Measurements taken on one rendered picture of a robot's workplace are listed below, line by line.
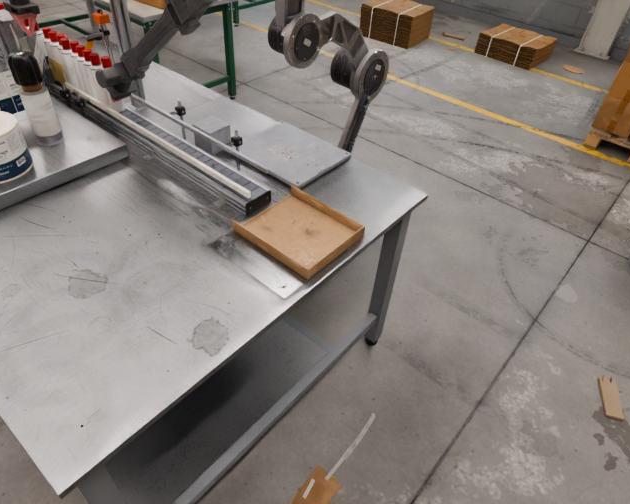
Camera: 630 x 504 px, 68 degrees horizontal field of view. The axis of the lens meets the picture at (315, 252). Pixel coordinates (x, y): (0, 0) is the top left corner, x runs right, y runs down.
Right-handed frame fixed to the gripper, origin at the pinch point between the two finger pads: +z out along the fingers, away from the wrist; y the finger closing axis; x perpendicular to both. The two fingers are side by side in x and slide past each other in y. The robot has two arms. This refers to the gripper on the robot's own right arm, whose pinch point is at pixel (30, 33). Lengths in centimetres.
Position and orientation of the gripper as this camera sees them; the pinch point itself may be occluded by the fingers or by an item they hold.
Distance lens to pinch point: 193.1
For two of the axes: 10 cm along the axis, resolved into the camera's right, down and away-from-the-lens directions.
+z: -0.7, 7.4, 6.7
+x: 6.3, -4.9, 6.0
